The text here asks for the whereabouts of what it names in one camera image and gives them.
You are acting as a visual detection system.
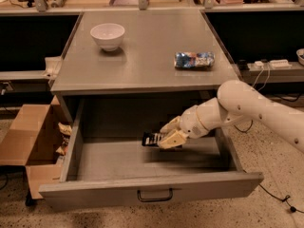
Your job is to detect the dark chocolate rxbar wrapper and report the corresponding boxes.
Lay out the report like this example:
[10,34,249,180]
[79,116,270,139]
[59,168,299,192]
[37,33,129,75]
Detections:
[142,132,164,147]

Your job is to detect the snack wrappers in box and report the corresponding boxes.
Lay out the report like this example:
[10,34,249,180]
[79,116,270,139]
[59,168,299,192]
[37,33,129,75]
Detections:
[56,123,72,156]

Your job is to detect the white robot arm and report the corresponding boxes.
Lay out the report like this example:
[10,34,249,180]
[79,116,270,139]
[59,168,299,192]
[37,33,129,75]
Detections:
[158,80,304,152]

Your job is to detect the white power strip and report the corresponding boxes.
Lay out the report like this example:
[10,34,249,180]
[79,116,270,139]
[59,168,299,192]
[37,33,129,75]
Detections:
[254,59,292,69]

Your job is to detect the open cardboard box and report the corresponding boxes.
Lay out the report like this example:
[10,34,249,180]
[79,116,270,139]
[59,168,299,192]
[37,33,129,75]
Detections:
[0,97,67,200]

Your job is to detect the black drawer handle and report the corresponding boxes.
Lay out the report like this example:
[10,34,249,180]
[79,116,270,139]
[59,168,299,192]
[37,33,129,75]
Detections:
[137,188,173,203]

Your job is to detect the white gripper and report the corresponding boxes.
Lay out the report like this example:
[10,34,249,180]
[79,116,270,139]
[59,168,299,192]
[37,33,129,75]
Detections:
[158,105,209,149]

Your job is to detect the white ceramic bowl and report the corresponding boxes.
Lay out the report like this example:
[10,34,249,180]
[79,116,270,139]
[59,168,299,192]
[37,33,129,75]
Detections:
[90,23,125,51]

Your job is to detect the black floor cable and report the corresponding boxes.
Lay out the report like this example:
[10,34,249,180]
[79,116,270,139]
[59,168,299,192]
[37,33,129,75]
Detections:
[258,183,304,215]

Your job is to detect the grey cabinet with counter top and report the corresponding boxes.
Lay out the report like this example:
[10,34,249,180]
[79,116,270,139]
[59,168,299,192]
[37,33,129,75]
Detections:
[51,9,238,119]

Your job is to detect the blue crinkled snack bag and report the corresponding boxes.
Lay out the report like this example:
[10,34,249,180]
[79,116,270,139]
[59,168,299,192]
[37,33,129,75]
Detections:
[174,52,215,69]

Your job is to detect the open grey top drawer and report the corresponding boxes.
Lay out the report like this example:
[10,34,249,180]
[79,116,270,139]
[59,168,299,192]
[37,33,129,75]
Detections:
[39,91,263,211]

